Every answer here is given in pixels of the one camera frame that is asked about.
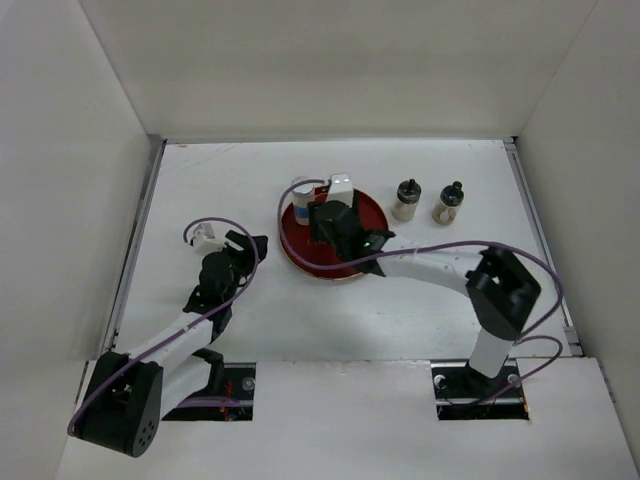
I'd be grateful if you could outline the brown spice bottle black cap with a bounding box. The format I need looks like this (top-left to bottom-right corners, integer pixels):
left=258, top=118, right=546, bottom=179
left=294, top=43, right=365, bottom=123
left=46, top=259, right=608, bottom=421
left=431, top=181, right=464, bottom=226

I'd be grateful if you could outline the aluminium rail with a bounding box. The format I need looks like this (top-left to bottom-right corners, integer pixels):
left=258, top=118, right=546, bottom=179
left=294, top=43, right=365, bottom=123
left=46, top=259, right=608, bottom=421
left=503, top=137, right=584, bottom=357
left=99, top=134, right=167, bottom=353

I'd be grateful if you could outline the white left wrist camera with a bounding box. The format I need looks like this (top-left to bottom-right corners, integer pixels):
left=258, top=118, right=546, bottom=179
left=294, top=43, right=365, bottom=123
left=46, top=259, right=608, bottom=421
left=189, top=223, right=225, bottom=256

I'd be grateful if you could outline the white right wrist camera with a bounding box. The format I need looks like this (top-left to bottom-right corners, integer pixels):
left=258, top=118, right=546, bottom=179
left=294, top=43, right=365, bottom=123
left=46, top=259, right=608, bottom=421
left=326, top=173, right=354, bottom=208

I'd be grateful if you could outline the right aluminium rail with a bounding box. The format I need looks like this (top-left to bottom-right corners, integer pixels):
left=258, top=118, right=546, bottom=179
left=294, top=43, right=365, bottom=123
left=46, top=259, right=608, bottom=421
left=503, top=137, right=584, bottom=357

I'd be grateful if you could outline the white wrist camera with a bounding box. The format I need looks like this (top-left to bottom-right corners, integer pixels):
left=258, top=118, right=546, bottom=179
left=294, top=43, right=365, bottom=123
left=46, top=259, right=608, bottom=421
left=326, top=173, right=354, bottom=208
left=189, top=223, right=225, bottom=256

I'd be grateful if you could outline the white powder bottle black cap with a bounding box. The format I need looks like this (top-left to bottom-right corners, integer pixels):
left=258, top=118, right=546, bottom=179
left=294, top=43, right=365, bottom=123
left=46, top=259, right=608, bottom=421
left=392, top=179, right=422, bottom=222

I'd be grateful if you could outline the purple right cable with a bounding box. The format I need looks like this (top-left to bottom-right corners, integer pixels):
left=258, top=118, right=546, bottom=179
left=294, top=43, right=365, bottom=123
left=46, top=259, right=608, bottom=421
left=277, top=178, right=564, bottom=409

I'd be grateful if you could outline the left aluminium rail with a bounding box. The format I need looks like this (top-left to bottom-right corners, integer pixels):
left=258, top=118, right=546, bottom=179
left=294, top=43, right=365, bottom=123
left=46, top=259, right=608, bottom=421
left=99, top=134, right=167, bottom=353

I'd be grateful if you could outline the blue label bottle silver cap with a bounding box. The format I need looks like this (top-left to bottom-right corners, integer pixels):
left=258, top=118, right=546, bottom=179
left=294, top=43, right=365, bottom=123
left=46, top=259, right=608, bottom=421
left=291, top=183, right=316, bottom=226

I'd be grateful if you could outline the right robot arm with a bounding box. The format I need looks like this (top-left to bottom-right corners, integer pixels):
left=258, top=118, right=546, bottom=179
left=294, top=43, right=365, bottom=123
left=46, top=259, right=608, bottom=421
left=310, top=200, right=541, bottom=396

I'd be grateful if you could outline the red round tray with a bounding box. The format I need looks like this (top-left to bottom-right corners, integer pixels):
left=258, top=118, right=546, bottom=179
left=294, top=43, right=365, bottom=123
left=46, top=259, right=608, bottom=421
left=281, top=189, right=389, bottom=280

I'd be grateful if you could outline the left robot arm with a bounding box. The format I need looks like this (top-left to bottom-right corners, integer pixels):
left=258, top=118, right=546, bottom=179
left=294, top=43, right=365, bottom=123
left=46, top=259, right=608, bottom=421
left=68, top=231, right=268, bottom=458

